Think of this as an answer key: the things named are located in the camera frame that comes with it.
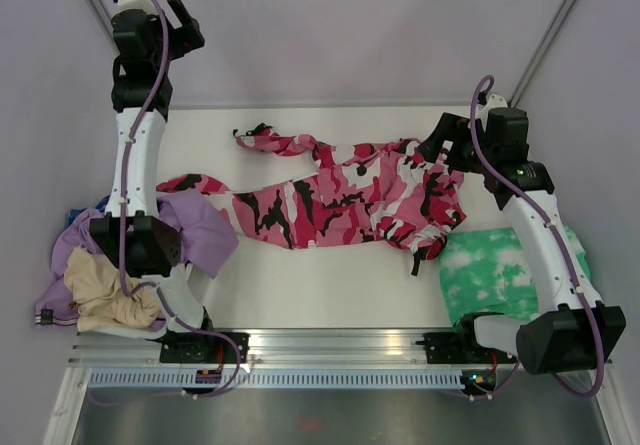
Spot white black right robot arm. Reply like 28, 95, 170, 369
418, 106, 626, 379

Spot aluminium front rail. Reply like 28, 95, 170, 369
68, 328, 512, 370

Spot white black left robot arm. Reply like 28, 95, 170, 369
89, 0, 218, 362

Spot purple trousers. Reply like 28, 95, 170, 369
35, 191, 239, 327

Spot aluminium frame post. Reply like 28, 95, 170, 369
508, 0, 580, 107
64, 0, 121, 46

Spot aluminium frame rear rail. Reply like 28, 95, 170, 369
171, 100, 469, 111

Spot white slotted cable duct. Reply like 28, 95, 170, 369
89, 368, 489, 390

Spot aluminium frame rear right post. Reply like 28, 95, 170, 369
508, 0, 580, 107

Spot beige garment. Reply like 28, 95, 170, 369
63, 247, 161, 332

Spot green white folded trousers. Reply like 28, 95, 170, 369
437, 225, 594, 327

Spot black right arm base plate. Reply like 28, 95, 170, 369
416, 331, 516, 365

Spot aluminium frame rear left post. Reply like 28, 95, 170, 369
64, 0, 121, 46

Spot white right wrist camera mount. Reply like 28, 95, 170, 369
475, 92, 508, 124

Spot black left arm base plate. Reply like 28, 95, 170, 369
159, 332, 250, 365

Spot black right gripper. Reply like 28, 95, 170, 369
418, 111, 497, 174

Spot pink camouflage trousers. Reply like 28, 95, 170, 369
156, 124, 466, 275

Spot blue white patterned garment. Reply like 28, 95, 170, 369
66, 195, 114, 226

